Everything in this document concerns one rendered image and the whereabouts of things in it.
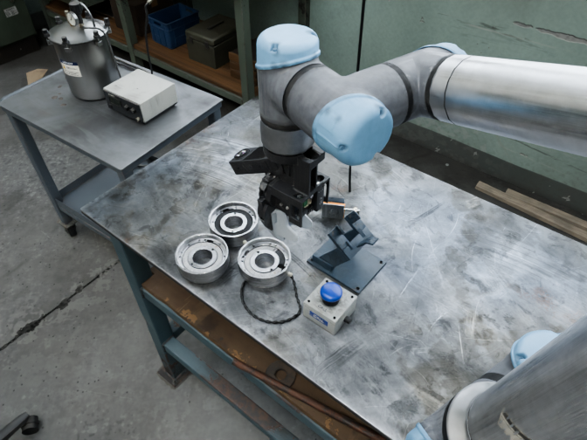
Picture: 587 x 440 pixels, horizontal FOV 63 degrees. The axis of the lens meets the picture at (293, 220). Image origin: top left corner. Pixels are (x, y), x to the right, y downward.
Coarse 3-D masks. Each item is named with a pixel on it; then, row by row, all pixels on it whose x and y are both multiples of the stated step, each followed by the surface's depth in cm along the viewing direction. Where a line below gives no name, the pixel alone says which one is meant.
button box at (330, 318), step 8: (328, 280) 89; (320, 288) 87; (312, 296) 86; (320, 296) 86; (344, 296) 86; (352, 296) 86; (304, 304) 86; (312, 304) 85; (320, 304) 85; (328, 304) 84; (336, 304) 85; (344, 304) 85; (352, 304) 86; (304, 312) 87; (312, 312) 85; (320, 312) 84; (328, 312) 84; (336, 312) 84; (344, 312) 84; (352, 312) 88; (312, 320) 87; (320, 320) 85; (328, 320) 83; (336, 320) 83; (344, 320) 86; (328, 328) 85; (336, 328) 85
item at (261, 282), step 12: (252, 240) 96; (264, 240) 97; (276, 240) 96; (240, 252) 94; (264, 252) 95; (288, 252) 94; (240, 264) 93; (252, 264) 93; (276, 264) 93; (288, 264) 92; (252, 276) 90; (276, 276) 90
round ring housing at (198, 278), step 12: (192, 240) 97; (204, 240) 98; (216, 240) 98; (180, 252) 95; (192, 252) 95; (204, 252) 97; (216, 252) 95; (228, 252) 94; (180, 264) 93; (192, 264) 94; (204, 264) 93; (228, 264) 95; (192, 276) 91; (204, 276) 91; (216, 276) 92
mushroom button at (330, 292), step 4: (324, 284) 85; (328, 284) 84; (332, 284) 84; (336, 284) 85; (324, 288) 84; (328, 288) 84; (332, 288) 84; (336, 288) 84; (340, 288) 84; (320, 292) 84; (324, 292) 83; (328, 292) 83; (332, 292) 83; (336, 292) 83; (340, 292) 83; (324, 296) 83; (328, 296) 83; (332, 296) 83; (336, 296) 83; (340, 296) 83; (328, 300) 83; (332, 300) 83; (336, 300) 83
